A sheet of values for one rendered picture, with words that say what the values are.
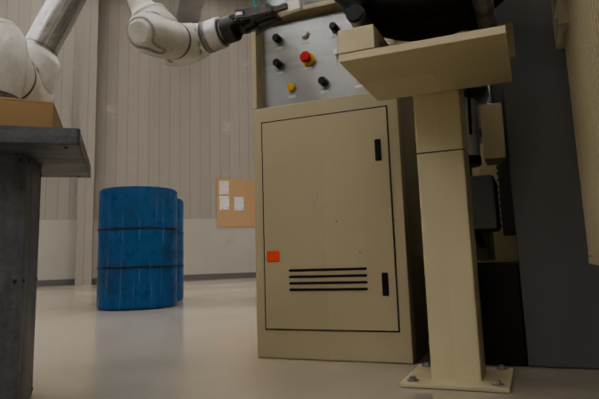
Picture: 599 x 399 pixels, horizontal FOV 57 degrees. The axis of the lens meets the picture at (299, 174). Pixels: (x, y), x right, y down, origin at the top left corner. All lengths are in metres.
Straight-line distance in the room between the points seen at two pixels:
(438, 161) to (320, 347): 0.76
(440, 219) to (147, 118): 11.13
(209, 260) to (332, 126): 10.32
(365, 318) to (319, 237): 0.31
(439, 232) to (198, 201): 10.80
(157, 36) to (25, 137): 0.40
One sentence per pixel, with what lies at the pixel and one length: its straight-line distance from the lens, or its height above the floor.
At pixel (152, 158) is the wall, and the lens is 12.24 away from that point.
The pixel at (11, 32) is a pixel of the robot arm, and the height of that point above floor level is 0.95.
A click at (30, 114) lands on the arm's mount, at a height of 0.69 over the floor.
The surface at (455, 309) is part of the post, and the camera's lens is 1.56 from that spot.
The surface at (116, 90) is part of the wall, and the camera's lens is 12.59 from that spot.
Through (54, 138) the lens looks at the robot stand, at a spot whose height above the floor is 0.62.
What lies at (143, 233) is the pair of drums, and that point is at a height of 0.58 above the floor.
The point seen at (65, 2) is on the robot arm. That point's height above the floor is 1.14.
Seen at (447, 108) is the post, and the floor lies 0.74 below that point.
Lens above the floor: 0.33
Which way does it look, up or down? 9 degrees up
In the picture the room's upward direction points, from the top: 2 degrees counter-clockwise
